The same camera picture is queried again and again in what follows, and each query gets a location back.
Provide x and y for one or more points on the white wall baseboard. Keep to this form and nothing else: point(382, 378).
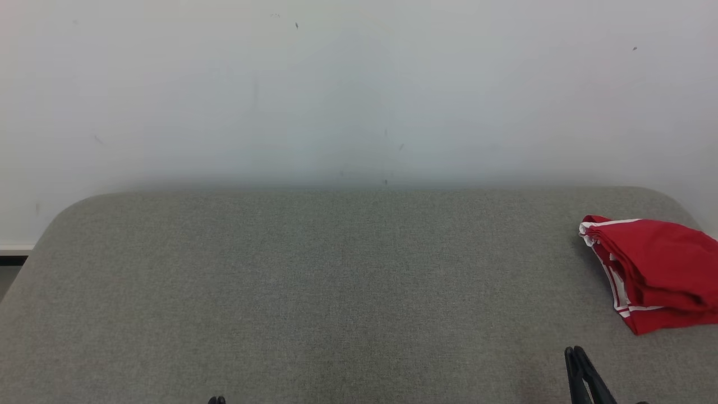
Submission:
point(15, 247)

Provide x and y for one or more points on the red shorts with white stripe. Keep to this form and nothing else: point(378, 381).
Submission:
point(662, 252)

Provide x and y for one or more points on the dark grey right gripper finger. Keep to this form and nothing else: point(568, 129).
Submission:
point(595, 390)
point(576, 387)

